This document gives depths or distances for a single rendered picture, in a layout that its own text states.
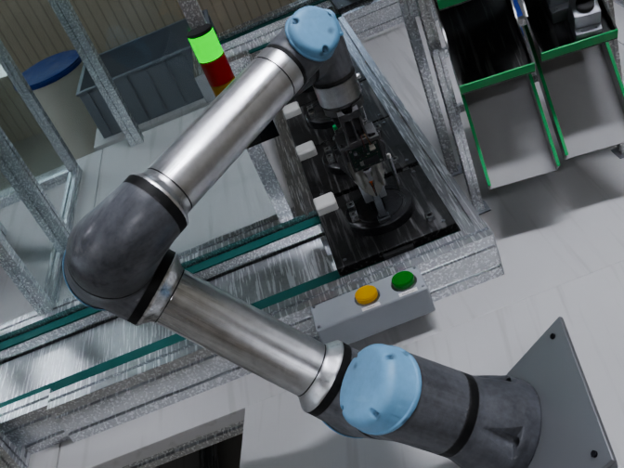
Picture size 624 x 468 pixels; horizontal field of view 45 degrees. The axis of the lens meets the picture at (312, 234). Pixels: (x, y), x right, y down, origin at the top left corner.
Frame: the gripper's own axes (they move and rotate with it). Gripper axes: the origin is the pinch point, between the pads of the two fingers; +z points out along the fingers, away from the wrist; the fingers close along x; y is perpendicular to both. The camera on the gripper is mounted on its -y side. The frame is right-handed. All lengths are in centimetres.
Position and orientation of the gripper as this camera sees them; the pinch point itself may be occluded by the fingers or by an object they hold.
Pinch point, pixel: (373, 188)
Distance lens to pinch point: 141.8
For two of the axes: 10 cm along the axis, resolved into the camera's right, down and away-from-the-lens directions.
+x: 9.3, -3.7, -0.5
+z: 3.4, 7.6, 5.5
